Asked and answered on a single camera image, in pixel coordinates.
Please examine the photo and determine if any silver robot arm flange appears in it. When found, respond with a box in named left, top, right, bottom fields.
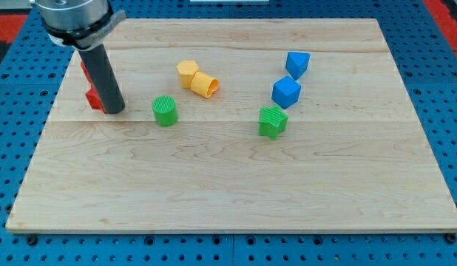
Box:
left=32, top=0, right=126, bottom=51

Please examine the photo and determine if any wooden board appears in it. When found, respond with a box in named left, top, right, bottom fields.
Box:
left=6, top=18, right=457, bottom=234

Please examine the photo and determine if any green star block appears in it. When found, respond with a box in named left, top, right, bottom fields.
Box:
left=258, top=106, right=288, bottom=140

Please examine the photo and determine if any red star block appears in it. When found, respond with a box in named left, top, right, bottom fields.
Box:
left=85, top=85, right=106, bottom=113

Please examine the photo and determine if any yellow heart block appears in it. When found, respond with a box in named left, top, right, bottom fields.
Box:
left=190, top=72, right=219, bottom=98

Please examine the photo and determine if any green cylinder block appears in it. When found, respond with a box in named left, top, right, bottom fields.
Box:
left=152, top=95, right=178, bottom=127

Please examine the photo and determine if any blue cube block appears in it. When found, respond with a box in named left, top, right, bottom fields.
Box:
left=271, top=76, right=302, bottom=109

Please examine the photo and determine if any yellow hexagon block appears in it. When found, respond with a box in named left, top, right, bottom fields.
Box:
left=176, top=60, right=200, bottom=89

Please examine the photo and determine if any blue triangle block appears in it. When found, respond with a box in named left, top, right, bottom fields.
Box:
left=285, top=51, right=311, bottom=81

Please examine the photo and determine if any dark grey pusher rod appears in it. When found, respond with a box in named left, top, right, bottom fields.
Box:
left=79, top=44, right=125, bottom=114

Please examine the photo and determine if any red block behind rod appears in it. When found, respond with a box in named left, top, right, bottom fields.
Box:
left=81, top=61, right=93, bottom=87

